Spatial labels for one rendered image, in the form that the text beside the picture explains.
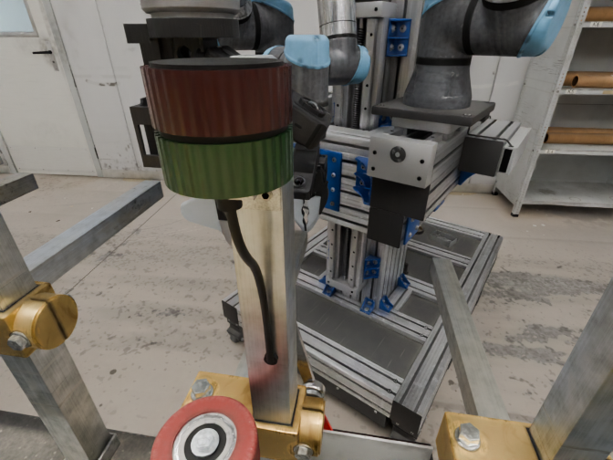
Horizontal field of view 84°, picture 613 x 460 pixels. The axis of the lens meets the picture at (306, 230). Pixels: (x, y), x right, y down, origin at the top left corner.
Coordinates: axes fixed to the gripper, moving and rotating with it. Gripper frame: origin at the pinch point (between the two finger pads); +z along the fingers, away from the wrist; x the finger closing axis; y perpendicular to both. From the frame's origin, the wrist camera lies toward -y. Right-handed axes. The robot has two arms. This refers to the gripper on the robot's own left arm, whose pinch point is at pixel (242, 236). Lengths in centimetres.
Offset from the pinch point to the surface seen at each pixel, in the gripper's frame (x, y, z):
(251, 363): 12.5, -4.5, 4.2
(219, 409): 14.3, -2.0, 8.1
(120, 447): 9.2, 16.5, 28.8
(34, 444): 10.6, 28.2, 28.8
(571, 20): -227, -129, -27
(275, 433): 13.3, -6.4, 12.2
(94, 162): -246, 234, 84
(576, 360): 9.8, -29.1, 2.3
